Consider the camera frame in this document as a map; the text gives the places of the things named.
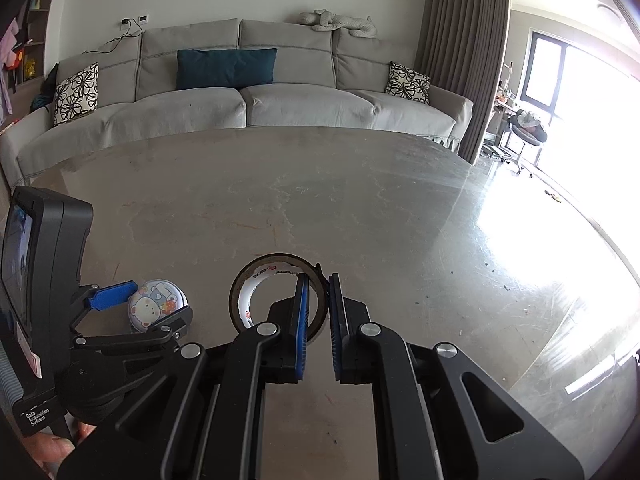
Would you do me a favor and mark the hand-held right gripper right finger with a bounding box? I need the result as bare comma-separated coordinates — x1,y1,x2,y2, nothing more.
329,272,586,480

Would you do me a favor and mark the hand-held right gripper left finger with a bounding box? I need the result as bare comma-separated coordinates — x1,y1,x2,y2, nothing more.
57,274,313,480

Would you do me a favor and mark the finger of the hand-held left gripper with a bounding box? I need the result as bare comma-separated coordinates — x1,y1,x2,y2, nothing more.
72,305,195,357
67,280,138,333

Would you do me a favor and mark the round bear print tin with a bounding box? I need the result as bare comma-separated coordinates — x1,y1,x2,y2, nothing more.
127,279,190,333

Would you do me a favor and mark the brown packing tape roll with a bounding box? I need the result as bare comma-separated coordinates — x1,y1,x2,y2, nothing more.
229,252,331,343

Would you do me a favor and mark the person's left forearm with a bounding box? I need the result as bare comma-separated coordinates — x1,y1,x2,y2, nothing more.
0,340,26,411

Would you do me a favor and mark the person's left hand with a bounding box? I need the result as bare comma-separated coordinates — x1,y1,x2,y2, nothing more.
27,422,98,478

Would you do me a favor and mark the dark green cloth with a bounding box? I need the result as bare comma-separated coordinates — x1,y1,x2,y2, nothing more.
30,62,60,113

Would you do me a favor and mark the black white floral cushion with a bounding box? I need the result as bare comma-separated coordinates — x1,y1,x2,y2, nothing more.
52,62,100,127
384,61,432,106

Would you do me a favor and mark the pink garment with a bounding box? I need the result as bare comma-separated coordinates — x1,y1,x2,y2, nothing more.
0,17,23,121

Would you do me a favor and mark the light grey sofa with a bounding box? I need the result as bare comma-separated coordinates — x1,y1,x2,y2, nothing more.
0,17,475,186

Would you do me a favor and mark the teal rectangular cushion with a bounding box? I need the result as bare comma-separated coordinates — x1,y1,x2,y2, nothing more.
176,48,278,92

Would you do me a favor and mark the black swivel chair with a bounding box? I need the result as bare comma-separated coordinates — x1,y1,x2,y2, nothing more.
507,109,551,176

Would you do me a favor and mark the grey plush toy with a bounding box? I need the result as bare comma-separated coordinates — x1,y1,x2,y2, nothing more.
299,9,377,38

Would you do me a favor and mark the grey pleated curtain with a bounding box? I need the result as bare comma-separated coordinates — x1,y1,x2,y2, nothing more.
412,0,513,166

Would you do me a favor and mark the wooden wall shelf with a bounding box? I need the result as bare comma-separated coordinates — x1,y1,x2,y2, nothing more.
15,0,58,96

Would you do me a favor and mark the black charger cable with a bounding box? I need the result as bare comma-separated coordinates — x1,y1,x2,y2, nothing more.
82,18,143,56

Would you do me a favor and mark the black frame window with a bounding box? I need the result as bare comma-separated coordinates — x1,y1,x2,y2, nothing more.
520,30,601,126

